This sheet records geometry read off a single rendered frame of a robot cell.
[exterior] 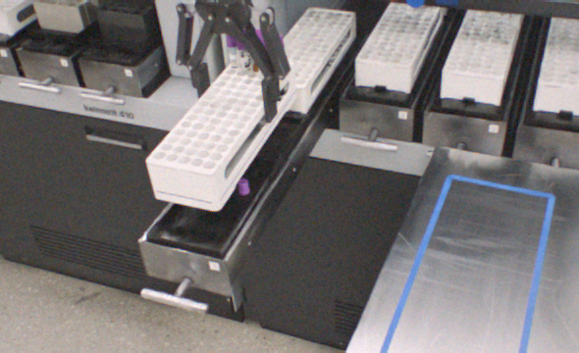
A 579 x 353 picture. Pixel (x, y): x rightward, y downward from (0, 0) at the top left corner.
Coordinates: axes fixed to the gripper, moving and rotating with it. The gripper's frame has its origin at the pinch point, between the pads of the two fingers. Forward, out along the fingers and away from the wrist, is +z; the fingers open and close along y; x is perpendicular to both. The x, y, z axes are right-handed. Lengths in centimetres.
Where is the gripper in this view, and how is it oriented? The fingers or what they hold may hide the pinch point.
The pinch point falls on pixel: (236, 100)
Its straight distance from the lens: 100.3
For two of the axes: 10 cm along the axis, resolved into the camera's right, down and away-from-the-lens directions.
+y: 9.3, 1.8, -3.1
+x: 3.5, -6.0, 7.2
